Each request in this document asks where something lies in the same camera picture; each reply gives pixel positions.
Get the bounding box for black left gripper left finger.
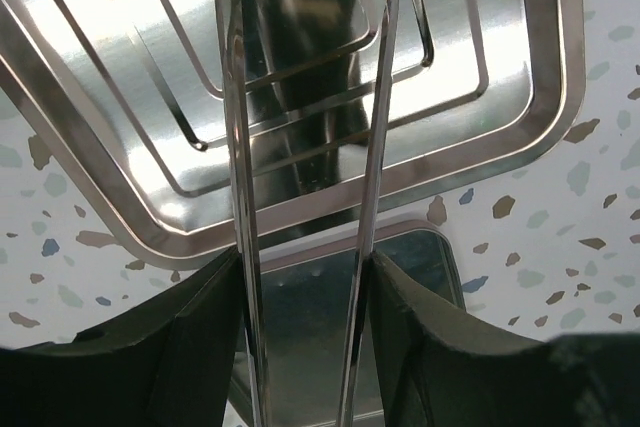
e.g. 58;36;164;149
1;248;244;426

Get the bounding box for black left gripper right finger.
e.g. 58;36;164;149
369;253;639;426

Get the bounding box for steel slotted tongs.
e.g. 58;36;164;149
214;0;433;426

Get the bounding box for small square steel lid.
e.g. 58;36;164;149
227;219;466;423

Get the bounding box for large steel baking tray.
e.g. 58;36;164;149
1;0;585;269

